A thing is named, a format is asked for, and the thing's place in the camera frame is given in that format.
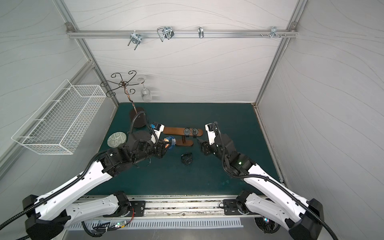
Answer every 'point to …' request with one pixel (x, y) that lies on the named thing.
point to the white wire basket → (60, 123)
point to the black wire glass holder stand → (141, 120)
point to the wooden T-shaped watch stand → (178, 130)
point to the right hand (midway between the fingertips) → (204, 136)
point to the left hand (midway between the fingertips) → (168, 143)
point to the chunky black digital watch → (186, 158)
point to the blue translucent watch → (170, 139)
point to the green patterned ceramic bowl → (115, 139)
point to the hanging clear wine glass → (145, 93)
